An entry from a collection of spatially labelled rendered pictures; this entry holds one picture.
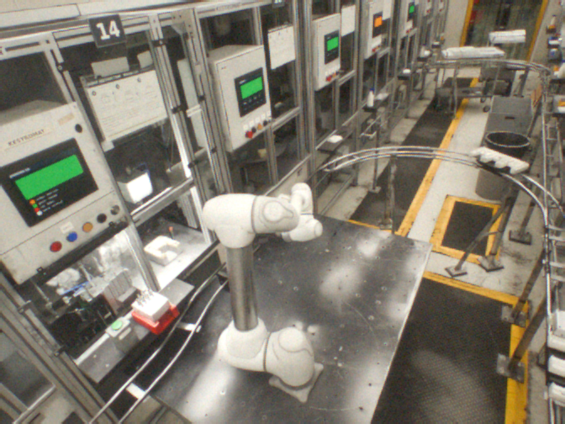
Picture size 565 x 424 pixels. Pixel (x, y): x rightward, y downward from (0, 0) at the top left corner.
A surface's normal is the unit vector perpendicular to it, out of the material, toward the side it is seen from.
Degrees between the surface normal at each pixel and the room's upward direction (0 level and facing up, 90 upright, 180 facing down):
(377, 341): 0
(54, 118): 90
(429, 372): 0
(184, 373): 0
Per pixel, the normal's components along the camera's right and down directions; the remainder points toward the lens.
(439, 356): -0.09, -0.81
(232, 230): -0.20, 0.47
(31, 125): 0.85, 0.24
